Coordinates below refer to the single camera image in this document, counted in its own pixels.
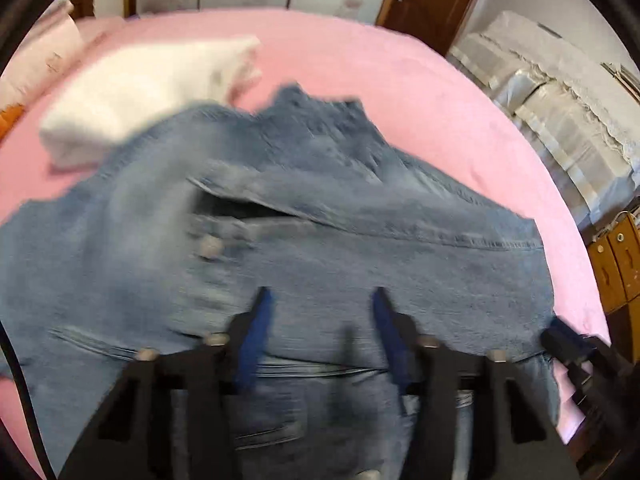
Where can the furniture under lace cover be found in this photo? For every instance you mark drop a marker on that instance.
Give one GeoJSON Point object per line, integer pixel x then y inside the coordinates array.
{"type": "Point", "coordinates": [555, 90]}

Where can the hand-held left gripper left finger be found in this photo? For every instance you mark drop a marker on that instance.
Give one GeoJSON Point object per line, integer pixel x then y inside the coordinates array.
{"type": "Point", "coordinates": [252, 340]}

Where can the pink bed blanket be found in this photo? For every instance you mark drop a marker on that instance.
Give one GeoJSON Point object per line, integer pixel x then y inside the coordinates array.
{"type": "Point", "coordinates": [400, 85]}

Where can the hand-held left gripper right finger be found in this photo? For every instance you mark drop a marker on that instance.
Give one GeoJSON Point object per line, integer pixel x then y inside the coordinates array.
{"type": "Point", "coordinates": [392, 340]}

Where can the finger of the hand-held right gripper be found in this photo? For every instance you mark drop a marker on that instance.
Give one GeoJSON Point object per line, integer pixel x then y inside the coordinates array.
{"type": "Point", "coordinates": [565, 337]}

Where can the brown wooden door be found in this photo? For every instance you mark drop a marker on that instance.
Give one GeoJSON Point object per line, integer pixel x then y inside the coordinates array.
{"type": "Point", "coordinates": [430, 0]}

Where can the yellow wooden cabinet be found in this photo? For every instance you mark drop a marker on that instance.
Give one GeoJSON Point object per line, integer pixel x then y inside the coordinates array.
{"type": "Point", "coordinates": [620, 260]}

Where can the folded white cloth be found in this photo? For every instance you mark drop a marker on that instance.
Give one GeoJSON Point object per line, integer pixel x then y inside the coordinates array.
{"type": "Point", "coordinates": [135, 90]}

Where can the blue denim jacket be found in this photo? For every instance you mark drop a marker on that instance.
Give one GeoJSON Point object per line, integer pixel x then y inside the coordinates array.
{"type": "Point", "coordinates": [325, 260]}

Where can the pink printed pillow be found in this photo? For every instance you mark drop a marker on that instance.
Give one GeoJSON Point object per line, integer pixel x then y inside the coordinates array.
{"type": "Point", "coordinates": [35, 60]}

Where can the dark wooden headboard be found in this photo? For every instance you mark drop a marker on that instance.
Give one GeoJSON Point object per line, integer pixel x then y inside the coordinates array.
{"type": "Point", "coordinates": [82, 2]}

